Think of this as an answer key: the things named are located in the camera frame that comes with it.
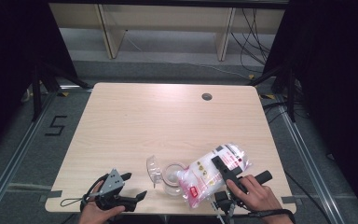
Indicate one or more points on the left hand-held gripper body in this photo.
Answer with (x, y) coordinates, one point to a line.
(113, 183)

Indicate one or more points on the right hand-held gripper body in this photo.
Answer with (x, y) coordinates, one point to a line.
(262, 177)

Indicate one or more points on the red and white sugar pouch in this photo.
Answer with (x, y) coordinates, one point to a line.
(205, 174)

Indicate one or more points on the clear glass jar with lid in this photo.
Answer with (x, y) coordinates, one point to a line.
(171, 174)

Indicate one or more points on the person's right hand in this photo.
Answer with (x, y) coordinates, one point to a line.
(256, 196)

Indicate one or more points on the person's left hand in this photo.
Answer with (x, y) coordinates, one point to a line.
(94, 215)

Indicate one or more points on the gray tape strip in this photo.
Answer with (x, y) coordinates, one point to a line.
(54, 195)
(288, 200)

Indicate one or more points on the black metal stand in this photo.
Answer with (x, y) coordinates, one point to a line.
(36, 96)
(291, 96)

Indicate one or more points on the black curtain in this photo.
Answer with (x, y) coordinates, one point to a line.
(9, 62)
(338, 77)

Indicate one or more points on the beige wooden shelf unit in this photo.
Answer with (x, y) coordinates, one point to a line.
(167, 18)

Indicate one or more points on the metal floor rail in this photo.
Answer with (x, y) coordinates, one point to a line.
(307, 161)
(11, 163)

